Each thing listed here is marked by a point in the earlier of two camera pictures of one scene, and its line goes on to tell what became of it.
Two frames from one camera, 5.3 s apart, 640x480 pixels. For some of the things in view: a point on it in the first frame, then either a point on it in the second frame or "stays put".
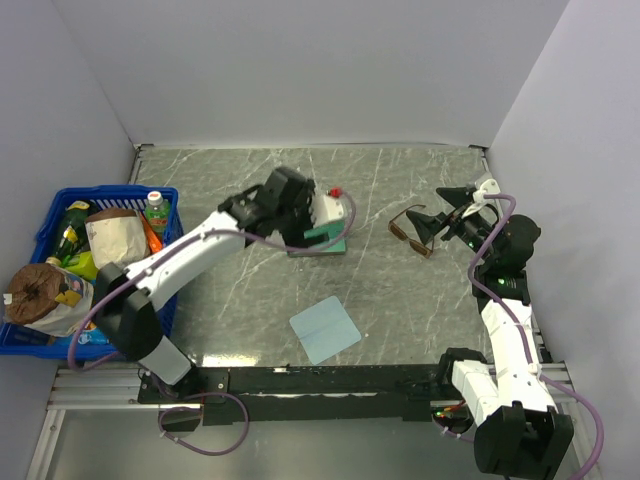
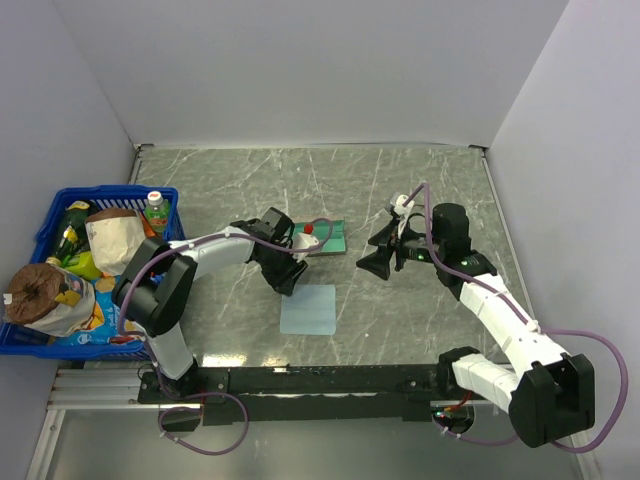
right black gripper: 459,197 to 378,261
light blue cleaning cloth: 325,330 to 309,310
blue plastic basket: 20,340 stays put
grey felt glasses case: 335,245 stays put
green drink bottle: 157,210 stays put
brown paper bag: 116,236 stays put
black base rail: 285,394 stays put
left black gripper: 296,238 to 284,282
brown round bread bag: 46,300 stays put
